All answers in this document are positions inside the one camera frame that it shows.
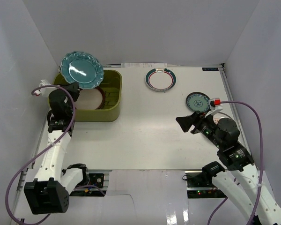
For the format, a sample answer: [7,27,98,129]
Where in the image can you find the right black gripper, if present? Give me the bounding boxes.
[175,109,223,149]

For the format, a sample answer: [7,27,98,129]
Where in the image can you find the teal scalloped plate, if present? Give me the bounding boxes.
[60,51,104,90]

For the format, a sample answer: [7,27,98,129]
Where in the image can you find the beige plate with red rim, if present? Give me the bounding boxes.
[75,87,105,110]

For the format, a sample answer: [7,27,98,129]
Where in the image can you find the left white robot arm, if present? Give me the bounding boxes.
[24,82,90,215]

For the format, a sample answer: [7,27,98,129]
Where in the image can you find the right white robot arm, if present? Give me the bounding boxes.
[176,112,281,225]

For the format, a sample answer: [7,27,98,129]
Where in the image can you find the green plastic bin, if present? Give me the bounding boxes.
[47,70,122,123]

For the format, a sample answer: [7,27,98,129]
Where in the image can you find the small green blue patterned plate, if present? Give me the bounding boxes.
[185,92,210,113]

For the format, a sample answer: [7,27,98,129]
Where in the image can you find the white plate with orange pattern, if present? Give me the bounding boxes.
[213,112,229,124]

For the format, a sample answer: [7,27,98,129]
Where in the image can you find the white plate with teal rim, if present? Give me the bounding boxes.
[145,68,177,92]

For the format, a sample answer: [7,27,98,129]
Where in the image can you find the papers at back edge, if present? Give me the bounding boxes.
[121,63,167,68]

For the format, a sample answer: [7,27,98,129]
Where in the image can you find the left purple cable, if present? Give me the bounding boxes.
[5,84,76,223]

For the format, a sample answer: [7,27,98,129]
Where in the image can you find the purple cable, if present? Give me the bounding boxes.
[207,100,264,225]
[5,84,76,223]

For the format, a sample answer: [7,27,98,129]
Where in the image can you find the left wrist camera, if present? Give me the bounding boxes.
[35,79,51,97]

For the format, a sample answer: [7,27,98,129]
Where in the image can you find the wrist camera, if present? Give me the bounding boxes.
[205,98,223,118]
[35,79,51,97]

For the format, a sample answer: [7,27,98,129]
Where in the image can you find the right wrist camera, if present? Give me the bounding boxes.
[205,98,223,118]

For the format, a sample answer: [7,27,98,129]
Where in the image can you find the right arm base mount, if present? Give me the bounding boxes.
[182,171,226,199]

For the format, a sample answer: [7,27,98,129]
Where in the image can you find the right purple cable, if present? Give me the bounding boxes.
[207,100,264,225]

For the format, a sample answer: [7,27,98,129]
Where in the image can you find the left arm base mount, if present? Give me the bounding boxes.
[70,173,106,197]

